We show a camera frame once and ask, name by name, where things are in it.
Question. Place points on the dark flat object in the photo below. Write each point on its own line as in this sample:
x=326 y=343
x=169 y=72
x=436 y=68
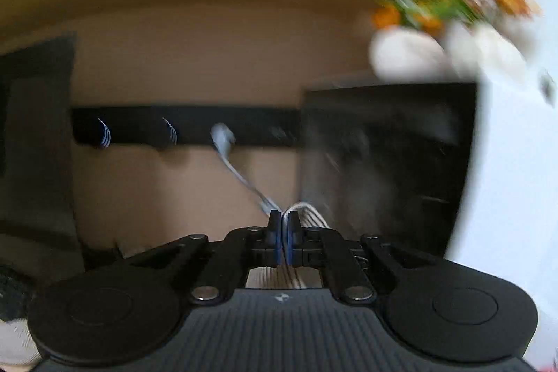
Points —
x=35 y=136

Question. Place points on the black computer monitor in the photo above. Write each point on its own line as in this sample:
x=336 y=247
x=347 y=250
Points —
x=392 y=145

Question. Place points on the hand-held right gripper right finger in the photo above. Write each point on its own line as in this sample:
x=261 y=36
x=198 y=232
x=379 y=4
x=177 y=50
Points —
x=288 y=243

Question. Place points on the striped grey shirt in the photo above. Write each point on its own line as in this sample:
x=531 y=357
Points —
x=311 y=217

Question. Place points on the black power strip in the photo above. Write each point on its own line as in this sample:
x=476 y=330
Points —
x=192 y=128

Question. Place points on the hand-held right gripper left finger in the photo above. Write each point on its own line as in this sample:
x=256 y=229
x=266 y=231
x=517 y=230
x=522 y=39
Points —
x=277 y=243

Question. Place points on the potted green snake plant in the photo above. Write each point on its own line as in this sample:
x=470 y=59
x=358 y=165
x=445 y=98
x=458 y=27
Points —
x=436 y=6

